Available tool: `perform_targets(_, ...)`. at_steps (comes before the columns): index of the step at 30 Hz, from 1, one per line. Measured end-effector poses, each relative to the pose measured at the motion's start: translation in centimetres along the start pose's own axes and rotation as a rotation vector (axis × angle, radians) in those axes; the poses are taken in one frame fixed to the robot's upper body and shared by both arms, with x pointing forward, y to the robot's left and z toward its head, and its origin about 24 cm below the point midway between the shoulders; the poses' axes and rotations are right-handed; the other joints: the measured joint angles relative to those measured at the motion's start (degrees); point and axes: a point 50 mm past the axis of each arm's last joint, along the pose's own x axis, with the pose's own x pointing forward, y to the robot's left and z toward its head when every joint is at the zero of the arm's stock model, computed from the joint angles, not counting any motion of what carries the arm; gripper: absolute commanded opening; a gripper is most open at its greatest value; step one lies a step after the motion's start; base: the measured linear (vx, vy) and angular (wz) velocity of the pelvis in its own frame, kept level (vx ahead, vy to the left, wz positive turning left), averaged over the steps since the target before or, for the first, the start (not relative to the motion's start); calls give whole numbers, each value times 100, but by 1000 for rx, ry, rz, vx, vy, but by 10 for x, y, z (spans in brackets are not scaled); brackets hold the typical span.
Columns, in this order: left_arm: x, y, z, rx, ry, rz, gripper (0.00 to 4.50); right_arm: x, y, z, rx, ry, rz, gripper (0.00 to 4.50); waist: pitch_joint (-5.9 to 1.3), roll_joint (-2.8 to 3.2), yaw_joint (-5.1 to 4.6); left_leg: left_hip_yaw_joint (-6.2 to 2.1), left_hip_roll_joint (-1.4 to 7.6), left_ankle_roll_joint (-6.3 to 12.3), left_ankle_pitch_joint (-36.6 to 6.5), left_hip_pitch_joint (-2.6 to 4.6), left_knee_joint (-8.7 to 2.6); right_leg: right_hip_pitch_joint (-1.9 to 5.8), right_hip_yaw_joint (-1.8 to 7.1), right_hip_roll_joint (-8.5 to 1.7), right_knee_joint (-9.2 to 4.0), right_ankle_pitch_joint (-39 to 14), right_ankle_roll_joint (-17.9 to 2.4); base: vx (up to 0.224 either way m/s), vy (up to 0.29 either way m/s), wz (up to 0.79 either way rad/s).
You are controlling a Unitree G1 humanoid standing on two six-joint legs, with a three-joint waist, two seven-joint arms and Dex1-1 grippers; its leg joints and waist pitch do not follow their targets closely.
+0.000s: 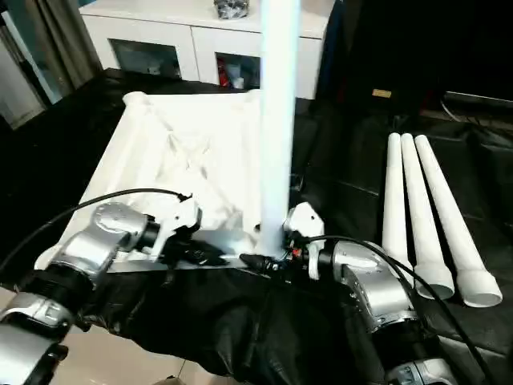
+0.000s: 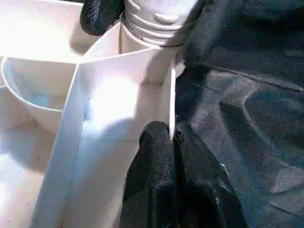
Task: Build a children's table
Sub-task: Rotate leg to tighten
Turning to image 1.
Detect black flat panel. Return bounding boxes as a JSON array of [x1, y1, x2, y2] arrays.
[[443, 91, 513, 108]]

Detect white cabinet with glass doors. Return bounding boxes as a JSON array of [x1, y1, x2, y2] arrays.
[[79, 0, 336, 99]]

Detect white background cable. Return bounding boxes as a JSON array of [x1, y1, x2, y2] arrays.
[[439, 99, 466, 121]]

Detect white plastic table leg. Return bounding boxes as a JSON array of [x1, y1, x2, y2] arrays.
[[381, 133, 416, 278], [414, 135, 503, 309], [256, 0, 301, 260], [400, 133, 456, 301]]

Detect white plastic table top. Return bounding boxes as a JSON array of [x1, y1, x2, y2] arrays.
[[34, 90, 296, 278]]

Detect dark metallic object on cabinet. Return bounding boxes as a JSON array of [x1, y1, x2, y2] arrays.
[[213, 0, 252, 20]]

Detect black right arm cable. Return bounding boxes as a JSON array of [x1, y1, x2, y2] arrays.
[[308, 235, 494, 385]]

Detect grey brown curtain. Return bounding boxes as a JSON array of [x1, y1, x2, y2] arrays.
[[0, 0, 103, 129]]

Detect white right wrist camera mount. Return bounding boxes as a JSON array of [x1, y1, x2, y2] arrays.
[[282, 202, 325, 280]]

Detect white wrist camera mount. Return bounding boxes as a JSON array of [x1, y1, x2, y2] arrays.
[[150, 196, 202, 261], [282, 202, 325, 280]]

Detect black work mat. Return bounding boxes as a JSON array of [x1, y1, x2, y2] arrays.
[[0, 66, 513, 385]]

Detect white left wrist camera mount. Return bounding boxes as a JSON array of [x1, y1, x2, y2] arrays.
[[150, 196, 202, 261]]

